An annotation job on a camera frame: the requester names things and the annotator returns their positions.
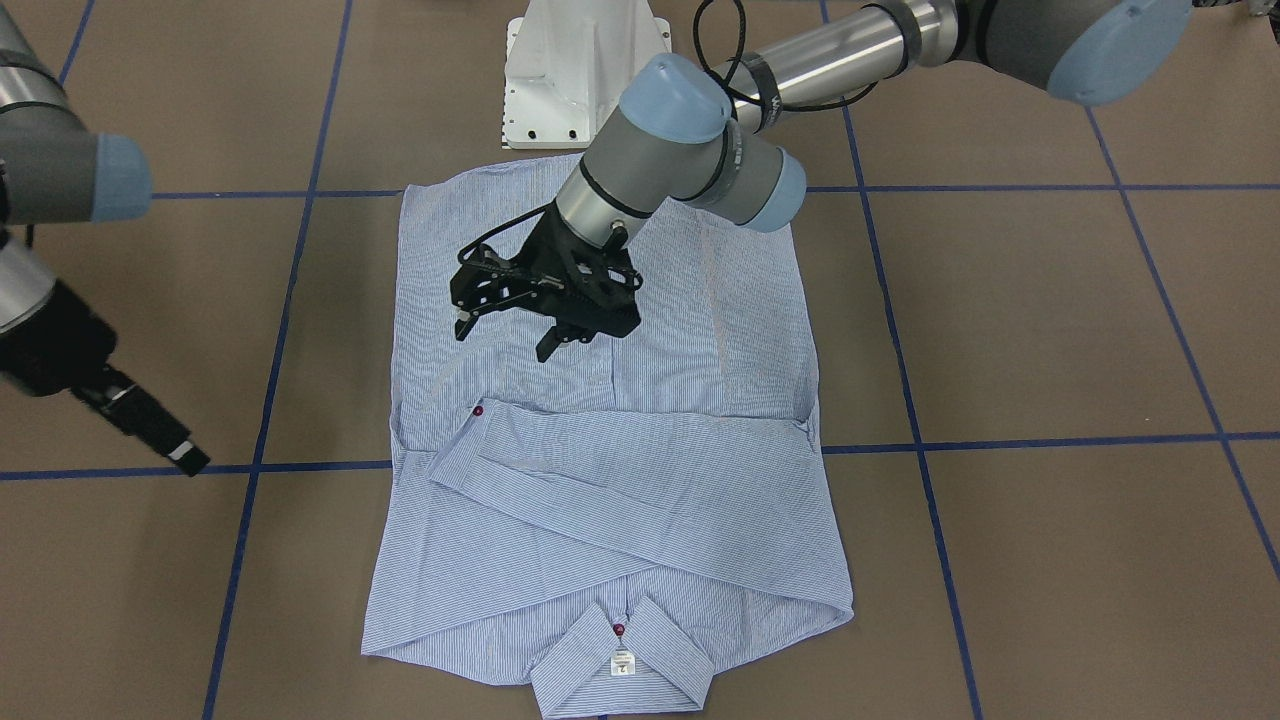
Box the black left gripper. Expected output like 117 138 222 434
520 205 643 363

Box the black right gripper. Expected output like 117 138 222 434
1 282 210 477

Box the light blue striped shirt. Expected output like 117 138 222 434
361 156 854 719

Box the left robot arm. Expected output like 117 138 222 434
518 1 1192 361

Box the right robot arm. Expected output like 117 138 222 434
1 12 209 477

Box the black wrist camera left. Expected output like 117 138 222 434
449 243 566 341

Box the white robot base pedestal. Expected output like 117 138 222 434
502 1 672 151

